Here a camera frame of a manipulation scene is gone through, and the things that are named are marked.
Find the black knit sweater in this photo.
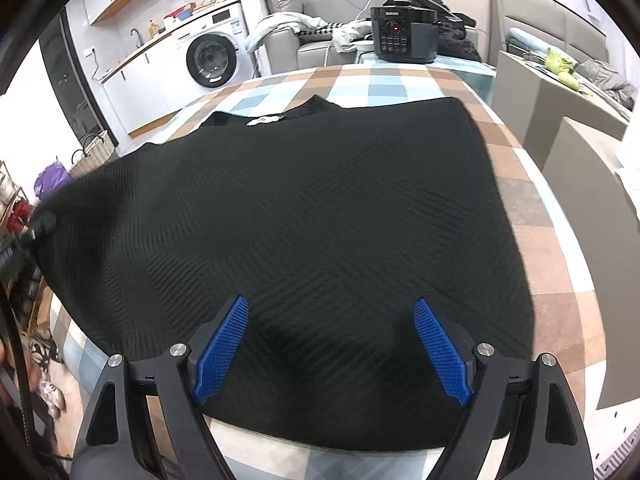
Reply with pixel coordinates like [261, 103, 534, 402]
[34, 98, 535, 452]

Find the pile of black clothes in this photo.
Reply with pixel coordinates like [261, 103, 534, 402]
[384, 0, 482, 62]

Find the purple paper bag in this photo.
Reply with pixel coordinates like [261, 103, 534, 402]
[34, 159, 73, 200]

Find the woven laundry basket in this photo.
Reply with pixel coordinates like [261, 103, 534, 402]
[68, 130, 118, 178]

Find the checkered table cloth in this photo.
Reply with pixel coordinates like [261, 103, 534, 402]
[50, 65, 605, 479]

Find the white kitchen cabinet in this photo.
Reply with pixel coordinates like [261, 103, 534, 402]
[103, 32, 196, 136]

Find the grey near cabinet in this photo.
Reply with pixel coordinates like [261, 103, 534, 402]
[544, 117, 639, 408]

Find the white washing machine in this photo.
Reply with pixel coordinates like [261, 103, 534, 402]
[171, 0, 256, 93]

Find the grey bedside cabinet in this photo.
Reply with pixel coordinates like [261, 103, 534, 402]
[491, 51, 628, 168]

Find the small teal checkered table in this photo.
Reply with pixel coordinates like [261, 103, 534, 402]
[354, 49, 499, 82]

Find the grey sofa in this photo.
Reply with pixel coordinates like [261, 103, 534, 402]
[264, 0, 376, 74]

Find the green plush toy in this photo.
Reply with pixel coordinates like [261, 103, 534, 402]
[544, 48, 582, 91]

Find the black electric pressure cooker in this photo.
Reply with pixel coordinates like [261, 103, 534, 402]
[371, 6, 438, 64]

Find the blue pillow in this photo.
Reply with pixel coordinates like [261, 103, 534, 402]
[506, 27, 550, 53]

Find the grey bed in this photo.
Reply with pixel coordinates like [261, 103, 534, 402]
[488, 0, 638, 110]

